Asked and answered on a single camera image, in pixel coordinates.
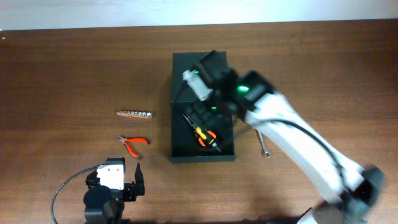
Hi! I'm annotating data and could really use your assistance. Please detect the small red cutting pliers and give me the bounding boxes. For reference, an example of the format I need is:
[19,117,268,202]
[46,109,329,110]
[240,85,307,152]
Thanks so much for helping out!
[118,136,150,160]

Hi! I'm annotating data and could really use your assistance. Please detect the orange black needle-nose pliers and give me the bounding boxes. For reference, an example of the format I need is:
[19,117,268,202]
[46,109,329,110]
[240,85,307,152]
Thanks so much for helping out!
[183,114,218,148]

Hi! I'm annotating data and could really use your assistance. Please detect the orange socket bit rail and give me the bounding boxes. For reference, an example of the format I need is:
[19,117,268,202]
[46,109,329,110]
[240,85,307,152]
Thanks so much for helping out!
[116,110,152,119]

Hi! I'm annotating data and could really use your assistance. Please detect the yellow black screwdriver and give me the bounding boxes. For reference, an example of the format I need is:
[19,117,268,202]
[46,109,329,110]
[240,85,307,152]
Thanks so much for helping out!
[195,126,221,152]

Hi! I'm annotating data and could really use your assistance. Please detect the silver combination wrench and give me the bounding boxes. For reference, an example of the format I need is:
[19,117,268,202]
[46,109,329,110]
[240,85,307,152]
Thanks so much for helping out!
[256,130,271,158]

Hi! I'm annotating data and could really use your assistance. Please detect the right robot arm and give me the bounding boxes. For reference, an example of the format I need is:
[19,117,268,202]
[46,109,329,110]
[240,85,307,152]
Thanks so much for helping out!
[182,50,385,224]

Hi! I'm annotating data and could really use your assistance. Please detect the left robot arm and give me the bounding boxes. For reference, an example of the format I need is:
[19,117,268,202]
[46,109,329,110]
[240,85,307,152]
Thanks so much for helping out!
[83,157,146,224]

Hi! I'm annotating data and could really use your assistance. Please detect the dark green open box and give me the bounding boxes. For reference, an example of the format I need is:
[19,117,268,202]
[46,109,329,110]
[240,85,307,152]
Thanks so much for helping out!
[170,52,236,163]

